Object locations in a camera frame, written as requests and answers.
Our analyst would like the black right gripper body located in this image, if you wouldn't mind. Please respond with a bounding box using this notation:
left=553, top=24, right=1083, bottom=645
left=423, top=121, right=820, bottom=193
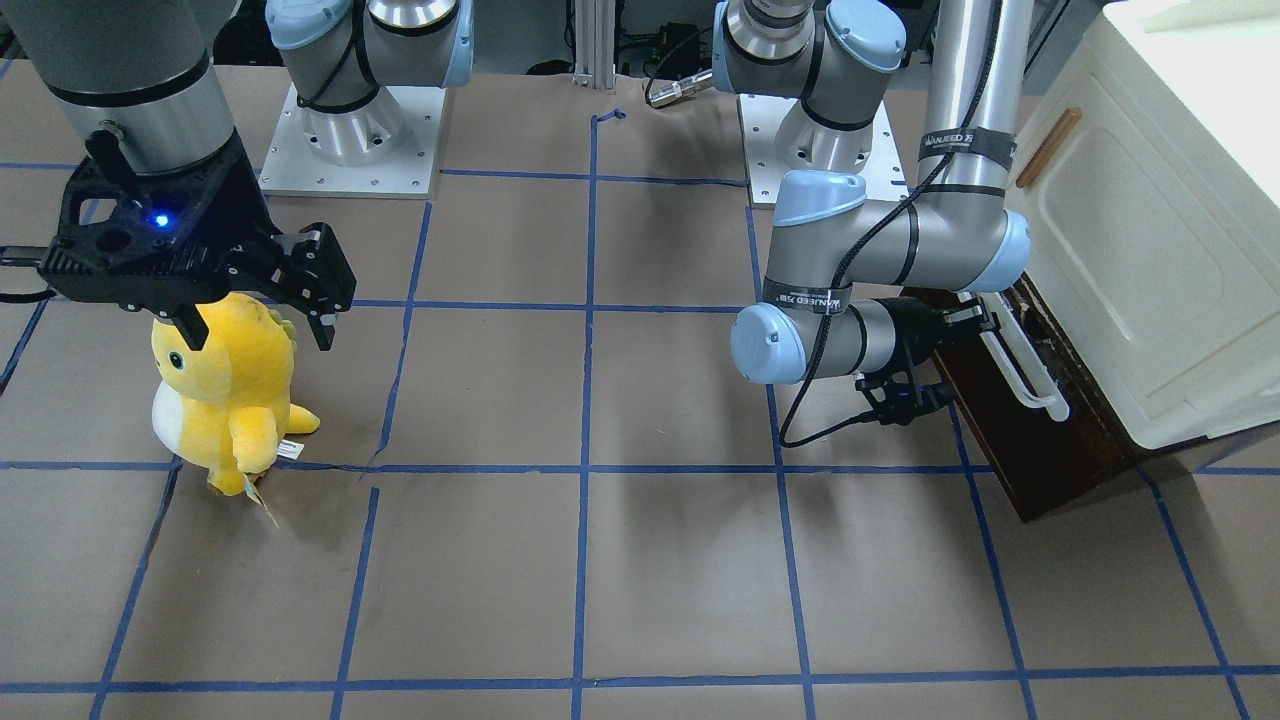
left=37, top=129, right=285, bottom=315

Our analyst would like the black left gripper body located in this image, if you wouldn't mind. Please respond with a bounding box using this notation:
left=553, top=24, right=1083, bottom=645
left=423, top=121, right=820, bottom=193
left=884, top=296, right=965, bottom=377

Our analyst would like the cream plastic drawer cabinet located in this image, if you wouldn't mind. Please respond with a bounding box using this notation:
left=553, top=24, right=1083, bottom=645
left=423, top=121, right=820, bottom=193
left=1007, top=1, right=1279, bottom=448

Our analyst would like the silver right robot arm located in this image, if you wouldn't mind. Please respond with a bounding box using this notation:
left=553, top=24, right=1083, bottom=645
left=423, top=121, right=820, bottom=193
left=3, top=1, right=356, bottom=350

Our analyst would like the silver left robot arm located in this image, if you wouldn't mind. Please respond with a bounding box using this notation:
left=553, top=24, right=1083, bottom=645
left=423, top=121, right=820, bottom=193
left=712, top=1, right=1032, bottom=384

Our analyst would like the yellow plush toy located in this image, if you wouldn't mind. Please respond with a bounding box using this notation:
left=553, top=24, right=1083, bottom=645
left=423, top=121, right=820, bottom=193
left=150, top=293, right=320, bottom=505

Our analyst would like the dark brown wooden base box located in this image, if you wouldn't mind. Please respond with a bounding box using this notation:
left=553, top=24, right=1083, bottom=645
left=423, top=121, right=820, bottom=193
left=934, top=277, right=1258, bottom=521

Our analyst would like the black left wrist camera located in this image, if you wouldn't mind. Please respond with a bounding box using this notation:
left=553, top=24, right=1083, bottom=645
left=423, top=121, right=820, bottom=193
left=852, top=375, right=956, bottom=427

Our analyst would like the aluminium frame post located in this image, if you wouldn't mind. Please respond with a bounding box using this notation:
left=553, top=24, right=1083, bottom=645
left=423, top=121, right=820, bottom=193
left=572, top=0, right=617, bottom=94

